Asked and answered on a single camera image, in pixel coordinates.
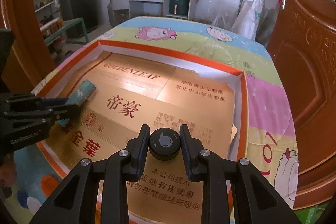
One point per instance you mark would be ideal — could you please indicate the dark orange bottle cap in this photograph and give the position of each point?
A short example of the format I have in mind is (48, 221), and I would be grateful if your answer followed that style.
(48, 185)

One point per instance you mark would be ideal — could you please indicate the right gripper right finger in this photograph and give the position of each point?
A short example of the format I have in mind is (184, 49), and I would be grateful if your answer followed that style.
(232, 187)

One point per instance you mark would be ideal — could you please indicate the person's left hand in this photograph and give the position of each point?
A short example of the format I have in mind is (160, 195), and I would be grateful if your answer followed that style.
(8, 174)

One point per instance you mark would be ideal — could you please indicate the green metal shelf rack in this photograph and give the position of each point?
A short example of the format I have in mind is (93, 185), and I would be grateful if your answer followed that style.
(54, 28)

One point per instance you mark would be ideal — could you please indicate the colourful cartoon tablecloth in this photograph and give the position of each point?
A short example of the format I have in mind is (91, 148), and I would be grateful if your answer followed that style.
(271, 143)

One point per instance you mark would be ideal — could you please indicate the white bottle cap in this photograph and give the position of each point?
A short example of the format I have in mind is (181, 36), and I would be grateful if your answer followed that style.
(33, 204)

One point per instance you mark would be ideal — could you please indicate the shallow orange-rimmed box tray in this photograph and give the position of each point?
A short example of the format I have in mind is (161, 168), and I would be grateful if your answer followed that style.
(138, 84)

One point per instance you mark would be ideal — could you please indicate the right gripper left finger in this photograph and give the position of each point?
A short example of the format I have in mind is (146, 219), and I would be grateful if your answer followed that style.
(75, 199)

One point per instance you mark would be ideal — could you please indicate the white kitchen cabinet counter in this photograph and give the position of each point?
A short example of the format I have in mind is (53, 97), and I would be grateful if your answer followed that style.
(120, 11)

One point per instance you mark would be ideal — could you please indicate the white woven sack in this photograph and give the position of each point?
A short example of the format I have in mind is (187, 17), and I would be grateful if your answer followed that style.
(248, 19)

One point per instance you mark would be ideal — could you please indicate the green air fryer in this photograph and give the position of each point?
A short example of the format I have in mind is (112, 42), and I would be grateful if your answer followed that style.
(179, 7)

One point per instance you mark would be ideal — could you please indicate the black round cap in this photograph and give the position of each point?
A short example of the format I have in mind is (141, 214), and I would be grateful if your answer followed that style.
(164, 144)

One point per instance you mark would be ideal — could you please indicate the teal patterned long box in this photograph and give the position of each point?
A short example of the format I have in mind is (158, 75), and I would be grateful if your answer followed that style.
(78, 100)

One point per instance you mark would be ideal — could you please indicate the brown wooden door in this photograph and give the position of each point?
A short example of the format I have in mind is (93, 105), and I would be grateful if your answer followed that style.
(302, 47)

